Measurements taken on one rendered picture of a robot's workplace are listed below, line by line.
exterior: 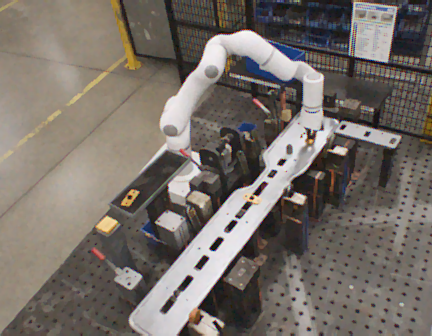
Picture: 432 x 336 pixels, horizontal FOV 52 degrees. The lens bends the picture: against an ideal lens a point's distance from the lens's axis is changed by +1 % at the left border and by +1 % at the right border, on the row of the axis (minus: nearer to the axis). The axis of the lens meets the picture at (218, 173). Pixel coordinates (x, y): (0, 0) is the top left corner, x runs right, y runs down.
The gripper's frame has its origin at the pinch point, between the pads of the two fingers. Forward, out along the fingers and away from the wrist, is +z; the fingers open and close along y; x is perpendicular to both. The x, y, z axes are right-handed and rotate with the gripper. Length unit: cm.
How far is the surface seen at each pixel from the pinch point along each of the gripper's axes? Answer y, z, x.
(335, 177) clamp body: 16.4, 15.0, -7.5
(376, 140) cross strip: 26.9, 3.5, 12.5
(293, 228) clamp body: 12.7, 16.9, -42.9
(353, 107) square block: 10.3, -2.2, 25.0
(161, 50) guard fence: -236, 78, 146
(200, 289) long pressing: 1, 3, -94
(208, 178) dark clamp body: -24, -4, -51
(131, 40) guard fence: -271, 71, 140
